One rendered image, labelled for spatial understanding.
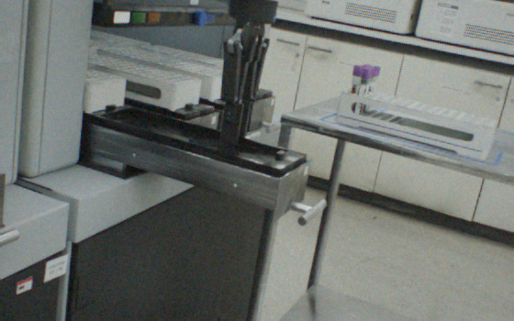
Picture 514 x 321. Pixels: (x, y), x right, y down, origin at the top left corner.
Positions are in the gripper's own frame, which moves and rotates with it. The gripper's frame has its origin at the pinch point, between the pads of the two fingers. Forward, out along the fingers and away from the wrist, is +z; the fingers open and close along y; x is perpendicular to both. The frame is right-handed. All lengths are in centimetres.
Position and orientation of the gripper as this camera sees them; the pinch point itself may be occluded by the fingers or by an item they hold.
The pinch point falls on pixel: (235, 121)
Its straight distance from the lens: 103.0
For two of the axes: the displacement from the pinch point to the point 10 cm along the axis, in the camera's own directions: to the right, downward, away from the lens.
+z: -1.6, 9.5, 2.6
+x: 9.0, 2.5, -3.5
